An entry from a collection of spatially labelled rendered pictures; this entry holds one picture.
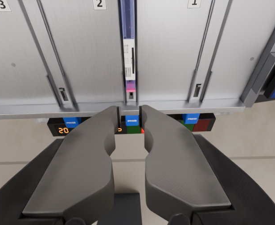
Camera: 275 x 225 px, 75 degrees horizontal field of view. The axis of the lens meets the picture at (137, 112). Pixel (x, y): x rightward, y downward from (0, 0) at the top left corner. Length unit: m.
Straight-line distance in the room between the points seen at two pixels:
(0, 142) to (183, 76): 1.13
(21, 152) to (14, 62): 0.94
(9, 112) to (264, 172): 1.24
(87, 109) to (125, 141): 0.74
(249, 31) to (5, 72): 0.34
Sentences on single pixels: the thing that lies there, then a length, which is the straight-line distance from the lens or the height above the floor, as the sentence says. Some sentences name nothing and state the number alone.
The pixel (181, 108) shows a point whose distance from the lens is 0.31.
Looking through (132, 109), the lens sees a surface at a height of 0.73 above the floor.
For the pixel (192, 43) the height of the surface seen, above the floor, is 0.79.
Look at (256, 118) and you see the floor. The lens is 1.25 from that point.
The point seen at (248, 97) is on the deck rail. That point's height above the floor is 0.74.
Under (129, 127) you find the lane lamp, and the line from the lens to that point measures 0.37.
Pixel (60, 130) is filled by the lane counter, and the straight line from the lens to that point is 0.40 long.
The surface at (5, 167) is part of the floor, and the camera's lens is 1.28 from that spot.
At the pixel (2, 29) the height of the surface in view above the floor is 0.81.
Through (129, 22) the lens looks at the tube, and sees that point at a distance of 0.24.
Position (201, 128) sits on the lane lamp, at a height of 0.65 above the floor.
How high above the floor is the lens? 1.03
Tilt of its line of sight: 87 degrees down
